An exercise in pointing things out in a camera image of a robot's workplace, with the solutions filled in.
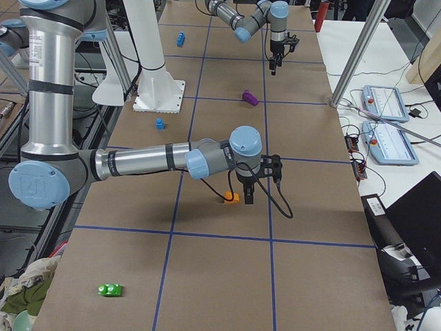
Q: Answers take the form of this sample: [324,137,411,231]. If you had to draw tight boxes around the aluminium frame post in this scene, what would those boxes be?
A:
[329,0,391,108]

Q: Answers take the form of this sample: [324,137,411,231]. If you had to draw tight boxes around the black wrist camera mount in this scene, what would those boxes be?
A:
[258,154,283,184]
[285,32,300,53]

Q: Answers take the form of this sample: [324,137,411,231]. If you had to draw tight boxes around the small blue toy block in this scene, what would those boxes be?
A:
[155,118,165,130]

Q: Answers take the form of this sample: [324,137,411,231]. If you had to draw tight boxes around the orange trapezoid block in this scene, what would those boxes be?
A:
[224,191,240,204]

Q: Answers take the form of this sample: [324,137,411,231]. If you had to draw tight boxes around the grabber stick green tip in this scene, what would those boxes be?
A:
[338,102,440,147]

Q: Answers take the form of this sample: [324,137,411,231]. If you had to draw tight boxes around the far blue teach pendant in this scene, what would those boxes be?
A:
[362,85,409,123]

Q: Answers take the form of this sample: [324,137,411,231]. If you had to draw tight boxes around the black laptop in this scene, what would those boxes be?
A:
[366,171,440,267]

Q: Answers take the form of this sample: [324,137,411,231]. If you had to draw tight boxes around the near blue teach pendant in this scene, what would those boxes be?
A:
[361,121,420,166]

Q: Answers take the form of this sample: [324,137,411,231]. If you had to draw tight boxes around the purple trapezoid block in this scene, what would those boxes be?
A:
[242,90,259,106]

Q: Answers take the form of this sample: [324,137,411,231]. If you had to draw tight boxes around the red cylinder tube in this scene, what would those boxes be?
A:
[314,0,329,33]

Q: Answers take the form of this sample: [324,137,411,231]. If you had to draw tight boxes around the long blue toy block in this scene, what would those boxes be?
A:
[176,31,185,47]

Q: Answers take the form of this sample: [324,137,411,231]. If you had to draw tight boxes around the blue teach pendant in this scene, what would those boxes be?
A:
[362,85,409,123]
[361,121,420,166]

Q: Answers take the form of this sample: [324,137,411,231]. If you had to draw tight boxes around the green toy block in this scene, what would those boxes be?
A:
[97,283,123,297]

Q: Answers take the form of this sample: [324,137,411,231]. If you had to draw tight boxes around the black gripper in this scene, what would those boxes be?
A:
[236,171,258,204]
[269,39,285,75]

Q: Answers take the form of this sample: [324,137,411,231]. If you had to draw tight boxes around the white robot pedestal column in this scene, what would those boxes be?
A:
[126,1,185,113]

